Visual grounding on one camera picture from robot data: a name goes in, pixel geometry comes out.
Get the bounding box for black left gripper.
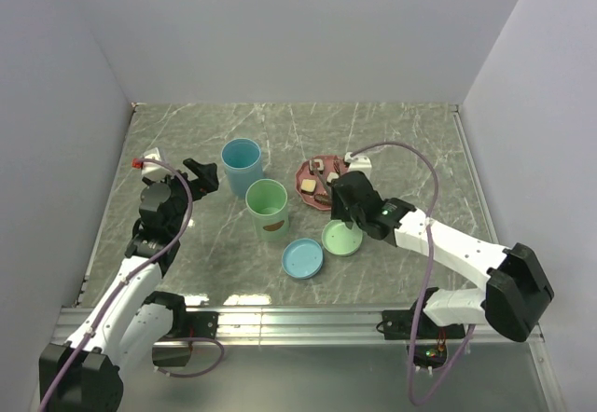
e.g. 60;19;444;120
143;158;217;235

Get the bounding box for brown eel sushi piece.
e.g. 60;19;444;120
313;193;332;207

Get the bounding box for white topped sushi piece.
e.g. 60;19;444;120
326;172;340;186

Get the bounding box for metal serving tongs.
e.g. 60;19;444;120
315;172;332;198

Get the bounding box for dark sushi piece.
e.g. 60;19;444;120
308;159;325;173

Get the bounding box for yellow topped sushi piece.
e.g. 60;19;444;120
299;178;317;195

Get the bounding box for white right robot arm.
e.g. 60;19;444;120
169;154;554;342

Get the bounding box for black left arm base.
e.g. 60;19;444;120
145;291;225;378

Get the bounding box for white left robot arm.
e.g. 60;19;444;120
38;158;219;411

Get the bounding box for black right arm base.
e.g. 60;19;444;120
376;304;466;370

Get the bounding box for green round lid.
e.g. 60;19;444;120
321;220;363;257

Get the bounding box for blue cylindrical container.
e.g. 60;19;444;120
221;138;264;199

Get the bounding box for pink dotted plate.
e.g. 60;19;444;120
295;155;347;212

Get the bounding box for green cylindrical container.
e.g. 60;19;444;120
245;179;289;242

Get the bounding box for blue round lid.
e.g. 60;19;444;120
282;238;324;280

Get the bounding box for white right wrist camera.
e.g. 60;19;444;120
344;152;372;178

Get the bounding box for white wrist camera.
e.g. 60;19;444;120
132;147;169;183
344;152;372;178

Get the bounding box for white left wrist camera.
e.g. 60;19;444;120
132;147;169;183

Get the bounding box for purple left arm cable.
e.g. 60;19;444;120
39;158;227;412

